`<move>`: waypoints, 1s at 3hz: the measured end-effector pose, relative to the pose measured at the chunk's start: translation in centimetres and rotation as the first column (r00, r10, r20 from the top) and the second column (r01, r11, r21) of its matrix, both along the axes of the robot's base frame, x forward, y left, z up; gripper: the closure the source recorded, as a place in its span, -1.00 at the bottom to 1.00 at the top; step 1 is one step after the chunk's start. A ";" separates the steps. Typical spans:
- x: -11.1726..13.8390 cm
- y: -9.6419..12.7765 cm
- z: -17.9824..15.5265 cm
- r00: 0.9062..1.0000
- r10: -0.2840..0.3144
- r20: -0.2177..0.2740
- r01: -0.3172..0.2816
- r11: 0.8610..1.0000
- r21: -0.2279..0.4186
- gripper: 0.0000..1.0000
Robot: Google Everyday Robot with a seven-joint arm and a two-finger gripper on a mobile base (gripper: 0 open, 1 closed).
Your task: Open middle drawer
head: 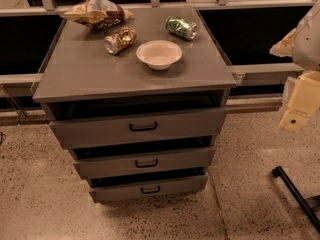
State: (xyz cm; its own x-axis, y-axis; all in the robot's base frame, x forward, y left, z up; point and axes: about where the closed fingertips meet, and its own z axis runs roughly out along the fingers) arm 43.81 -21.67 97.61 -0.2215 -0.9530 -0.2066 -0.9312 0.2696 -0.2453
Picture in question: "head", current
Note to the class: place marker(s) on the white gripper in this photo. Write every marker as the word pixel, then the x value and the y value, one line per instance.
pixel 308 44

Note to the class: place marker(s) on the grey bottom drawer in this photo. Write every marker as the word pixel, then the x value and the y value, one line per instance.
pixel 148 189

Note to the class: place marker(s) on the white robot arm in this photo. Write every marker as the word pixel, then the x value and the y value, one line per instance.
pixel 306 41

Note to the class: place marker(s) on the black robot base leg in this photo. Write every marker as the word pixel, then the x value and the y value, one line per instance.
pixel 310 206

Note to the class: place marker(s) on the gold soda can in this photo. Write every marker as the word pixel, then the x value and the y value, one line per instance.
pixel 120 40

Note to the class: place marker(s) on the white bowl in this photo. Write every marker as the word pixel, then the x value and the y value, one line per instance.
pixel 159 54

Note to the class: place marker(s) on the grey top drawer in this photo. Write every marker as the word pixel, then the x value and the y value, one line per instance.
pixel 126 129

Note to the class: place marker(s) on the grey drawer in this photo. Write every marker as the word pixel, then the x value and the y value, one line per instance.
pixel 126 129
pixel 148 189
pixel 144 163

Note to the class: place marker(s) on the grey three-drawer cabinet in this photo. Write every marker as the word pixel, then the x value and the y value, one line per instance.
pixel 82 81

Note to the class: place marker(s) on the green soda can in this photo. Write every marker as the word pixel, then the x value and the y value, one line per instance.
pixel 181 27

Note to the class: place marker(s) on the crumpled chip bag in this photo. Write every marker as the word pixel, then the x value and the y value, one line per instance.
pixel 97 14

